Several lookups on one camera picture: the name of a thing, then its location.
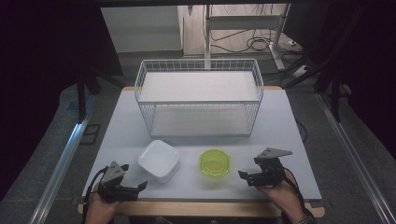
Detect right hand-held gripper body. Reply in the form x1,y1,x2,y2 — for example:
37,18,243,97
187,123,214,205
253,147,294,188

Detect white wire shelf rack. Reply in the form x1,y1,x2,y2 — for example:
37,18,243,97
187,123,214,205
134,58,265,138

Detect aluminium rail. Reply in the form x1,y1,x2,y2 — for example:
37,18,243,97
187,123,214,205
29,114,92,224
315,92,396,224

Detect white power strip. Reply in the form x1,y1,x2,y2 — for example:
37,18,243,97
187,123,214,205
291,64,310,79

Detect black cable beside table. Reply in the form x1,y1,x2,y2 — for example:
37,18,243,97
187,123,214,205
294,119,309,144

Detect green round lidded container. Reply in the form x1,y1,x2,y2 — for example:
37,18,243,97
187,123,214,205
199,148,233,178

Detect black floor frame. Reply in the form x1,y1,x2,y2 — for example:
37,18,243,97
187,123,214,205
79,123,103,146

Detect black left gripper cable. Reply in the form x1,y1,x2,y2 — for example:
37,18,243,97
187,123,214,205
81,167,109,224

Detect black metal stand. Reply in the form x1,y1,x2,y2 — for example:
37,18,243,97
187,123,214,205
282,55,344,123
76,66,126,124

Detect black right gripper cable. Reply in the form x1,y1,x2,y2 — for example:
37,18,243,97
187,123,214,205
281,167,308,217

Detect person's right hand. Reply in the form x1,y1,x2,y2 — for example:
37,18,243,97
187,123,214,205
258,170,304,219

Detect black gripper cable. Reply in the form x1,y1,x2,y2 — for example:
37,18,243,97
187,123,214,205
281,167,308,217
81,167,109,224

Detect black floor cables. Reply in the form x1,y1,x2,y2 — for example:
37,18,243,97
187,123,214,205
210,29,304,54

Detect person's left hand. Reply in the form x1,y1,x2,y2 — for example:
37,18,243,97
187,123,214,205
85,183,122,224

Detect white metal desk frame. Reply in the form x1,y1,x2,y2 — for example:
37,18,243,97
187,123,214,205
204,3,291,71

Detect dark curtain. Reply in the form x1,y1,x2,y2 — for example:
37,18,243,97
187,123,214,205
0,0,124,202
306,0,396,160

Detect grey cabinet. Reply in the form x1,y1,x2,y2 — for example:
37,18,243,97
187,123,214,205
100,6,184,59

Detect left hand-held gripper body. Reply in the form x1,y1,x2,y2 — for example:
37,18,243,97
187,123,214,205
98,161,140,203

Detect white square lidded container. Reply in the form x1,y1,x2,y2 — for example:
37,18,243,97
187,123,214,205
137,139,181,184

